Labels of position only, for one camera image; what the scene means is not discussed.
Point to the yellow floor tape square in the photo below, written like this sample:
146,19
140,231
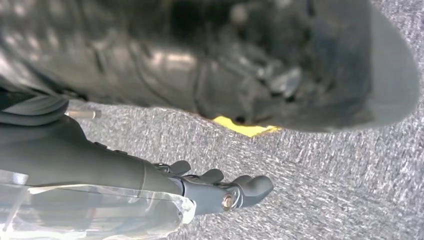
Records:
245,129

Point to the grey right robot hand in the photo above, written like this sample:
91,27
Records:
198,66

